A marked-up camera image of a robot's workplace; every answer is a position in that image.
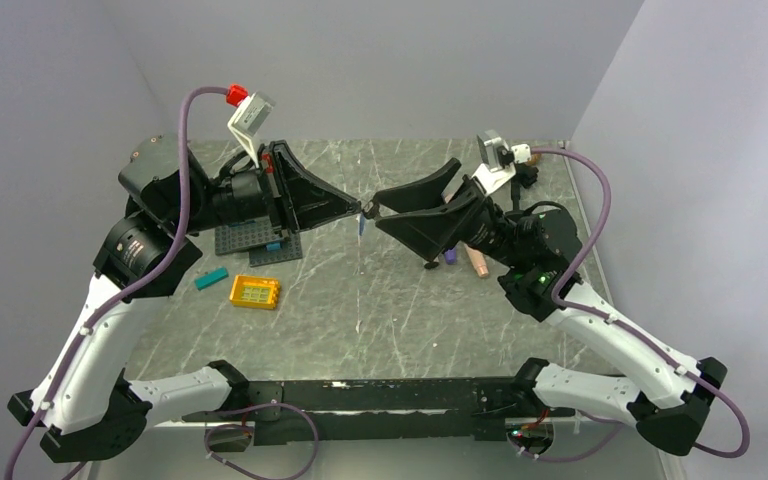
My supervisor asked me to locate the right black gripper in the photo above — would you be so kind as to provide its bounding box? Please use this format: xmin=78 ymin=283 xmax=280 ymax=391
xmin=374 ymin=158 xmax=527 ymax=269

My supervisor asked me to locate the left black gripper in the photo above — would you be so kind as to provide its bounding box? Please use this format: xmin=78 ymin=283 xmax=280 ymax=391
xmin=170 ymin=139 xmax=362 ymax=236

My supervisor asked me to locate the orange lego window piece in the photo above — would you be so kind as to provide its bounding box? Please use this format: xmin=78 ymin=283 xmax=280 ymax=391
xmin=229 ymin=275 xmax=281 ymax=310

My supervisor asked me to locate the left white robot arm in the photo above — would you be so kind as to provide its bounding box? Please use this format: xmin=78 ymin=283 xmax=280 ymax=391
xmin=8 ymin=134 xmax=360 ymax=463

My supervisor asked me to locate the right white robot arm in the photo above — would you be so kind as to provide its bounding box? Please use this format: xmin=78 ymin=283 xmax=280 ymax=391
xmin=363 ymin=160 xmax=727 ymax=456

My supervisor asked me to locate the purple microphone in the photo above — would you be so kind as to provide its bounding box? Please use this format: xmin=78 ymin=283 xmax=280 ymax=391
xmin=443 ymin=248 xmax=457 ymax=265

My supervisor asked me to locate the dark grey lego baseplate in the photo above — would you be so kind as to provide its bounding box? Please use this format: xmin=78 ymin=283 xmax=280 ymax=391
xmin=214 ymin=218 xmax=303 ymax=267

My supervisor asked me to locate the pink microphone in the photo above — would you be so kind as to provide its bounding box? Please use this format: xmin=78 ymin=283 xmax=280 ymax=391
xmin=464 ymin=245 xmax=490 ymax=279

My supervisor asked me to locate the black microphone stand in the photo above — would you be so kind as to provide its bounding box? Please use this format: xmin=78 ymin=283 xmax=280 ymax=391
xmin=510 ymin=163 xmax=539 ymax=211

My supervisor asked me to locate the teal lego brick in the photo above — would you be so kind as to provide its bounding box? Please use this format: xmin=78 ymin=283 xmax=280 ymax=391
xmin=194 ymin=267 xmax=229 ymax=291

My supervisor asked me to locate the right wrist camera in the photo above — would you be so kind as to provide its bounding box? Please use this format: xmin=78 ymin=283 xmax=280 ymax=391
xmin=472 ymin=130 xmax=532 ymax=197

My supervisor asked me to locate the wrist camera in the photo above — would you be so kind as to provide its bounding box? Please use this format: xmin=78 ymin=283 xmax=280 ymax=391
xmin=227 ymin=91 xmax=275 ymax=167
xmin=472 ymin=130 xmax=532 ymax=197

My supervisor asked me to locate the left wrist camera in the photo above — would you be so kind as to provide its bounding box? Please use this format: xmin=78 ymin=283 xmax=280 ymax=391
xmin=227 ymin=91 xmax=275 ymax=167

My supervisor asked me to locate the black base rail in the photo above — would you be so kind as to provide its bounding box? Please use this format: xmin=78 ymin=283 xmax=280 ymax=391
xmin=184 ymin=377 xmax=573 ymax=446

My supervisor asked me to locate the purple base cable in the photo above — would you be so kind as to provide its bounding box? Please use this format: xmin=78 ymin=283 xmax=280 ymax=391
xmin=203 ymin=400 xmax=320 ymax=480

